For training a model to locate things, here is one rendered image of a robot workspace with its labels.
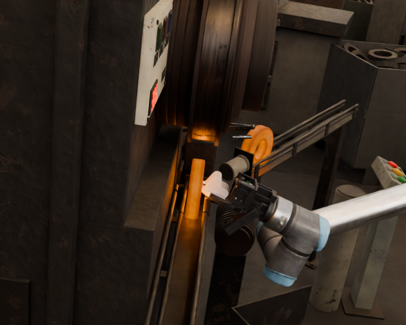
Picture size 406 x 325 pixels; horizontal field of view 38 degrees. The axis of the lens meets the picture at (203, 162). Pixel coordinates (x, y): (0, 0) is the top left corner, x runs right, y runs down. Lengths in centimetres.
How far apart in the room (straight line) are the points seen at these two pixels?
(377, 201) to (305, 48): 243
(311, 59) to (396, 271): 174
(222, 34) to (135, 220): 41
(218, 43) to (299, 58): 292
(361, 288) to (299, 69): 201
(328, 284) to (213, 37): 143
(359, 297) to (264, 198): 109
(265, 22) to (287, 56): 281
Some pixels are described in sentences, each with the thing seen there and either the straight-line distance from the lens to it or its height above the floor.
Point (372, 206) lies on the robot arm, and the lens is 176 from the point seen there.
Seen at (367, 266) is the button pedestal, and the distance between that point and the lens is 244.
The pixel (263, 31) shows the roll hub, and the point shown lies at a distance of 128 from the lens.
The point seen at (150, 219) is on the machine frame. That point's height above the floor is 87.
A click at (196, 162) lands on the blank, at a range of 149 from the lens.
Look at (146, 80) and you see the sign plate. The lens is 96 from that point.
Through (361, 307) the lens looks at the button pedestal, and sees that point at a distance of 255.
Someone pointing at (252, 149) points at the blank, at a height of 72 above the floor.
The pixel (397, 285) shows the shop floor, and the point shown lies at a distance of 280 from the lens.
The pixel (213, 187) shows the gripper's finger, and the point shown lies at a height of 76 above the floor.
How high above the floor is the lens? 139
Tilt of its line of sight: 23 degrees down
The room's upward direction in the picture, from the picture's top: 8 degrees clockwise
